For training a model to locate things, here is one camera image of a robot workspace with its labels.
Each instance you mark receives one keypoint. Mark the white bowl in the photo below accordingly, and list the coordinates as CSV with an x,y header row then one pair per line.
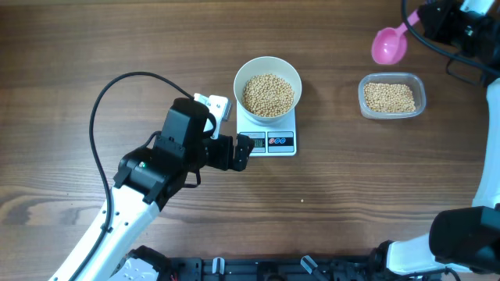
x,y
263,65

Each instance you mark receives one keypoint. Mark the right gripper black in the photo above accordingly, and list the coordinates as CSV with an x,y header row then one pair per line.
x,y
437,29

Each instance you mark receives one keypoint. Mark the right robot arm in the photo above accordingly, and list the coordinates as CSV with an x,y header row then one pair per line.
x,y
465,239

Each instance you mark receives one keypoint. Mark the pink measuring scoop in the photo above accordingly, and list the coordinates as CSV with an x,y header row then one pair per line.
x,y
390,45

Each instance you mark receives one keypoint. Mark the white digital kitchen scale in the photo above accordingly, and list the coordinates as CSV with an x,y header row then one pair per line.
x,y
275,139

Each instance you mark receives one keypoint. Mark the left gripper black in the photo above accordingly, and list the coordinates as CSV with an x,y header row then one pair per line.
x,y
224,159

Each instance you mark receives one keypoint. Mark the soybeans in white bowl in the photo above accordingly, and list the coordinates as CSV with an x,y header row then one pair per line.
x,y
268,95

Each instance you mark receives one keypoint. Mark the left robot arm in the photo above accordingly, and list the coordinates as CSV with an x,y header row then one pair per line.
x,y
146,179

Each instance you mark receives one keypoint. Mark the clear plastic container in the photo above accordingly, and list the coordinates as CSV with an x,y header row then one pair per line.
x,y
411,80

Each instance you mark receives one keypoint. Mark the pile of soybeans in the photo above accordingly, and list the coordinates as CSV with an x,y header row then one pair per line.
x,y
389,98

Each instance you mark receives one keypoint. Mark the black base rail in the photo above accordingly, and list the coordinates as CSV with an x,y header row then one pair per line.
x,y
273,268

